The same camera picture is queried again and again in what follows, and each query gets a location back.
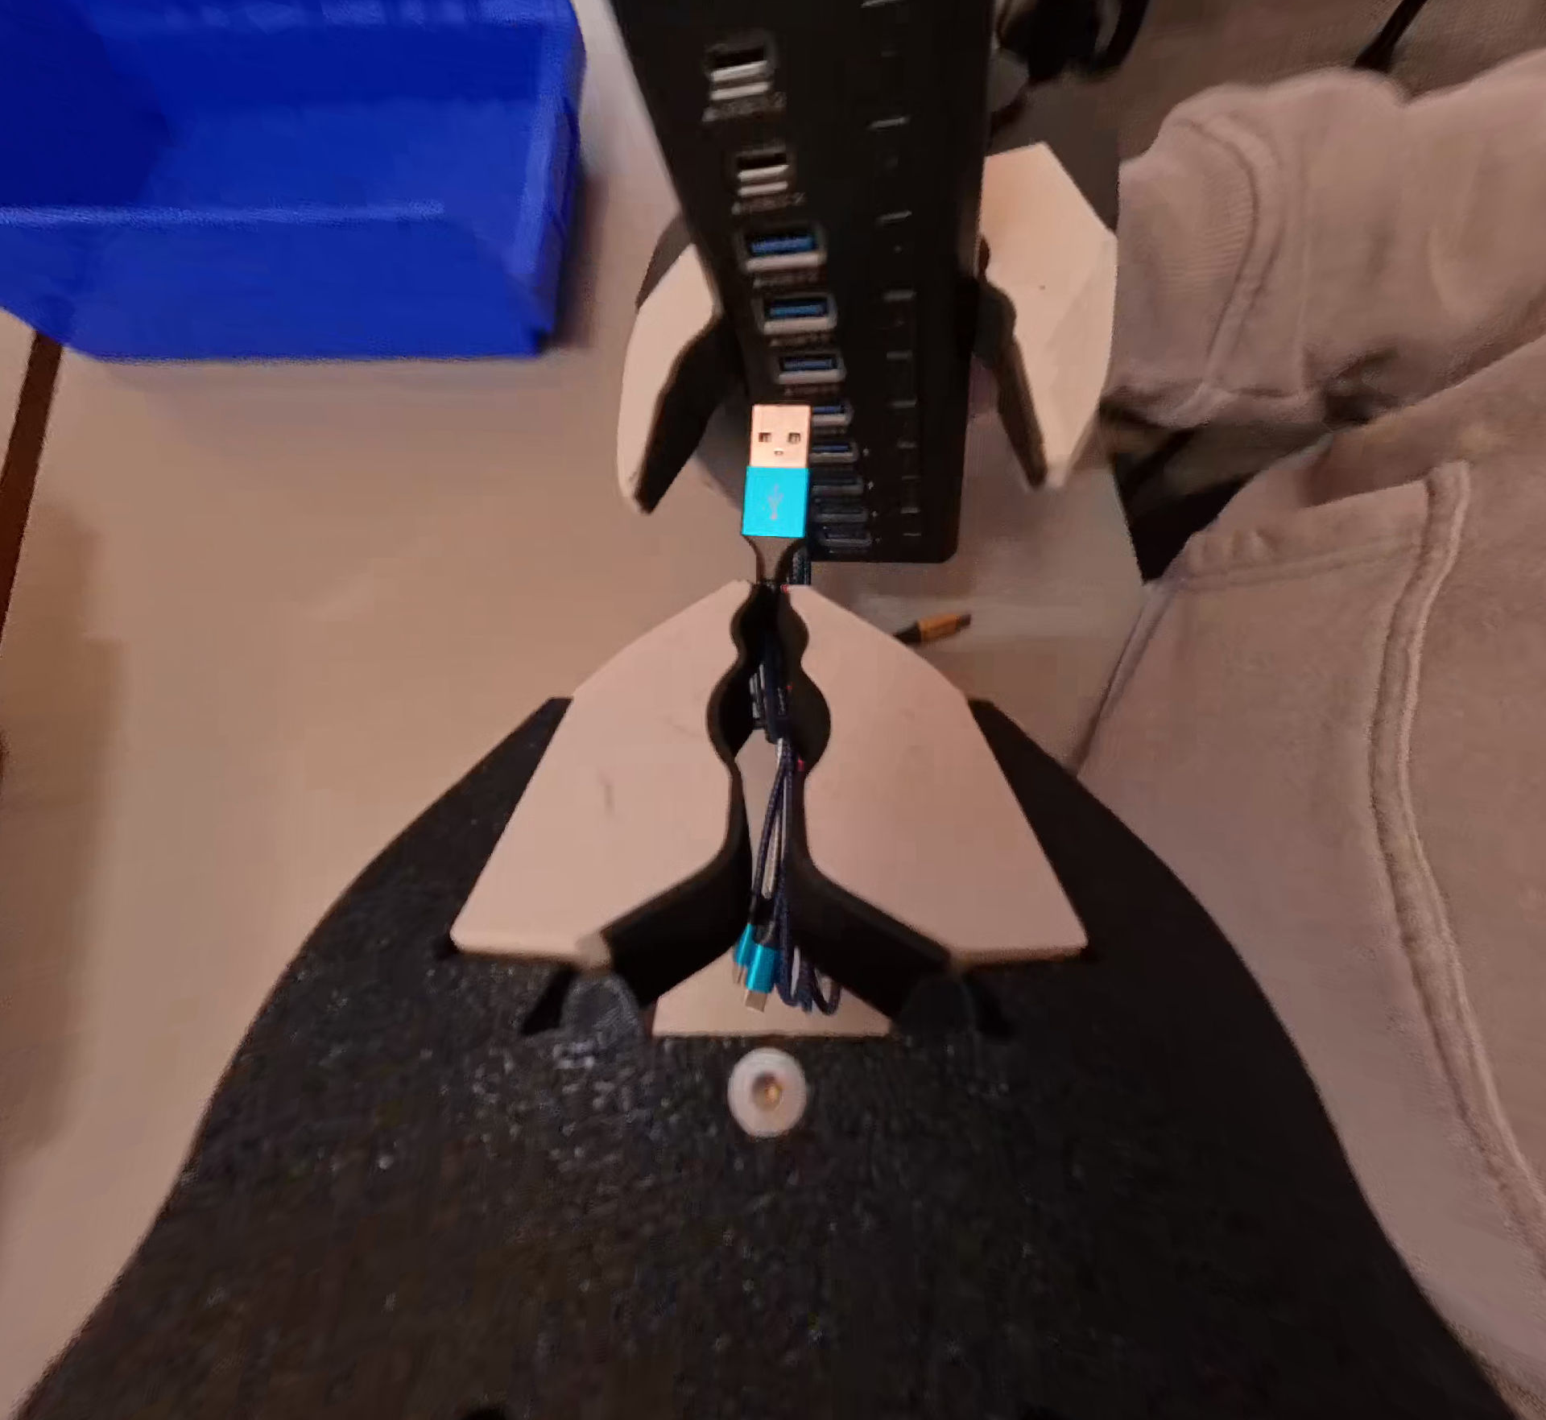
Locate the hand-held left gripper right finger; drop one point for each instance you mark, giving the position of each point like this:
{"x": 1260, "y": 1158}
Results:
{"x": 930, "y": 817}

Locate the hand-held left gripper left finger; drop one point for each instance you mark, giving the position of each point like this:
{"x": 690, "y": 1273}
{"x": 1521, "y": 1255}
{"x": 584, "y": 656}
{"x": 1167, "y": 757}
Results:
{"x": 604, "y": 804}

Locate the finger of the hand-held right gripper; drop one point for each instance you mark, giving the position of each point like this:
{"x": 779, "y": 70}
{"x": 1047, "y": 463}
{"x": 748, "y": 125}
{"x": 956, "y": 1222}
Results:
{"x": 1068, "y": 309}
{"x": 664, "y": 382}

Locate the person's right forearm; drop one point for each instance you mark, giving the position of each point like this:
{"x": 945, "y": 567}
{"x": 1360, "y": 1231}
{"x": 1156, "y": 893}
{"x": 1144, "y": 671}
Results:
{"x": 1304, "y": 237}

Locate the person's beige hoodie torso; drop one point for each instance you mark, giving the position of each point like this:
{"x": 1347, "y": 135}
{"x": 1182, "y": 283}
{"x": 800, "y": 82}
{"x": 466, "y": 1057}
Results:
{"x": 1328, "y": 841}

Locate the blue plastic bin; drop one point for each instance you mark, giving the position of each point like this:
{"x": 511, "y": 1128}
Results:
{"x": 302, "y": 116}

